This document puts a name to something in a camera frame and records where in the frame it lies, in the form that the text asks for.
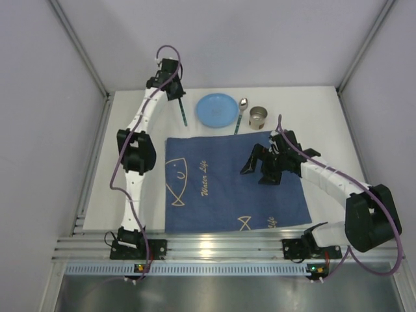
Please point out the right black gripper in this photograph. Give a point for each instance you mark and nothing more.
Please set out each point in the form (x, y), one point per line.
(266, 161)

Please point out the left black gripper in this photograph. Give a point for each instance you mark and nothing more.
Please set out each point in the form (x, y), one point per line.
(177, 93)

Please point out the fork with green handle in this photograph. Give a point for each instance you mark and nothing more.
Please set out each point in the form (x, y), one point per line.
(182, 110)

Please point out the blue plastic plate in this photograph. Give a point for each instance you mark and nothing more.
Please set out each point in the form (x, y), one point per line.
(217, 110)

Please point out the metal cup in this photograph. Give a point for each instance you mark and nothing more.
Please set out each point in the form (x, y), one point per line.
(257, 118)

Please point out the blue fish placemat cloth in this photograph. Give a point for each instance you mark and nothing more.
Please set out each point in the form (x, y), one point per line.
(205, 191)

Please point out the spoon with green handle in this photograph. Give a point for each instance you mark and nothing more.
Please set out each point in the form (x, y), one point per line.
(243, 105)

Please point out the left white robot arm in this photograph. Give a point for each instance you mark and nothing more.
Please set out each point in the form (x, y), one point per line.
(136, 150)

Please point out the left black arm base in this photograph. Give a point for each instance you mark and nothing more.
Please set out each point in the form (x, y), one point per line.
(124, 251)

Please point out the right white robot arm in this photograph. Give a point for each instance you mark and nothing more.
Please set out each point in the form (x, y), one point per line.
(371, 217)

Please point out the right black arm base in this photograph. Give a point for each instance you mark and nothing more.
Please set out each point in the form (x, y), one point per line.
(300, 249)

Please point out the aluminium mounting rail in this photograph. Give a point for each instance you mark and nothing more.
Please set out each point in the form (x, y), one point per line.
(254, 246)

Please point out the white slotted cable duct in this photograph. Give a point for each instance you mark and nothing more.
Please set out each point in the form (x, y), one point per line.
(195, 269)

